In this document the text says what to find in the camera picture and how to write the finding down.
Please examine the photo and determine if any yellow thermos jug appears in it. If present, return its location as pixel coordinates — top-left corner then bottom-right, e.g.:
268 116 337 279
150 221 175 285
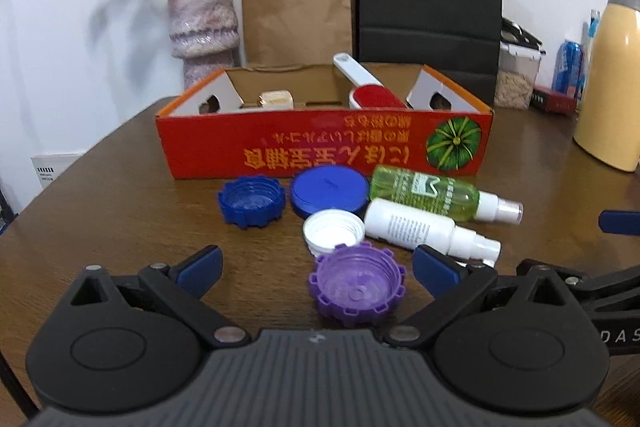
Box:
572 0 640 172

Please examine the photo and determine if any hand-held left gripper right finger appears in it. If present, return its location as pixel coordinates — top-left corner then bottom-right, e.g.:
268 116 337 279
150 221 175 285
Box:
382 245 573 350

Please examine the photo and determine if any small yellow box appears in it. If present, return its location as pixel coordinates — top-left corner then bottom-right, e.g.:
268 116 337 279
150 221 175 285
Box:
257 90 295 110

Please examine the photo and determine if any white spray bottle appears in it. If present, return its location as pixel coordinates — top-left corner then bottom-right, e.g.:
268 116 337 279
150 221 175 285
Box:
363 198 502 269

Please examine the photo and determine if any green spray bottle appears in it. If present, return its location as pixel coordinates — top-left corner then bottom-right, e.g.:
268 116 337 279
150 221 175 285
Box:
369 165 524 224

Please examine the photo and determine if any white red lint brush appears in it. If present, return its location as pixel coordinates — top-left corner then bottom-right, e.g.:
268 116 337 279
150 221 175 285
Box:
332 52 408 110

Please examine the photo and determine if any white screw cap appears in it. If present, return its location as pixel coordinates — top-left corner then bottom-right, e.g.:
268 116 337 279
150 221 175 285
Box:
302 208 367 258

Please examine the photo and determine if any red cardboard box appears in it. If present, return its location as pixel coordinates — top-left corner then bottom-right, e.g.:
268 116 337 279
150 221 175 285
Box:
155 64 495 180

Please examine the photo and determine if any blue drink can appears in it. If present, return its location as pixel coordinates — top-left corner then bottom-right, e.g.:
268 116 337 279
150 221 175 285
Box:
551 39 586 100

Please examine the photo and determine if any white board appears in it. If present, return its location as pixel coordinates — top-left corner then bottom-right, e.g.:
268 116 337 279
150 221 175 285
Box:
30 152 83 198

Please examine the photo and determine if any black plastic frame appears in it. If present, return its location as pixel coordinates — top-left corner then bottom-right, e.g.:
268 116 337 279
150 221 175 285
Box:
501 17 546 55

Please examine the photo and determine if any clear oat container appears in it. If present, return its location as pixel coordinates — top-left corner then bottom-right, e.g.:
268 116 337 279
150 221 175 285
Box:
494 39 546 110

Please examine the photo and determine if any dark red box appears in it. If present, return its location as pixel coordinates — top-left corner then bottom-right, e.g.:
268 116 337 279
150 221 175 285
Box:
530 87 581 116

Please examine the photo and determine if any round blue lid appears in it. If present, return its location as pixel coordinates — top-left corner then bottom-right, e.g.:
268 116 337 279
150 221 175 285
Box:
290 167 370 220

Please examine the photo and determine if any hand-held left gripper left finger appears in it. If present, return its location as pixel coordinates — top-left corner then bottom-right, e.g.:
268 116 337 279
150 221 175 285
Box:
70 245 251 349

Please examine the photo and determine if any dark blue ridged cap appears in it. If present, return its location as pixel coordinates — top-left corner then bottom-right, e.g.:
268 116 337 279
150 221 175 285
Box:
216 175 286 228

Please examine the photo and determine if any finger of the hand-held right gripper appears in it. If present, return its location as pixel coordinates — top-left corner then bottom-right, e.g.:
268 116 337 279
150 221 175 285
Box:
598 209 640 237
517 258 640 314

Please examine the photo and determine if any pink marbled vase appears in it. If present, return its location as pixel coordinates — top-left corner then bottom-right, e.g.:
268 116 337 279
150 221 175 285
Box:
166 0 241 92

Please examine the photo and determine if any purple ridged cap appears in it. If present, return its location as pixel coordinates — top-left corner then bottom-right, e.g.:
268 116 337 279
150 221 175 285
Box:
308 243 407 328

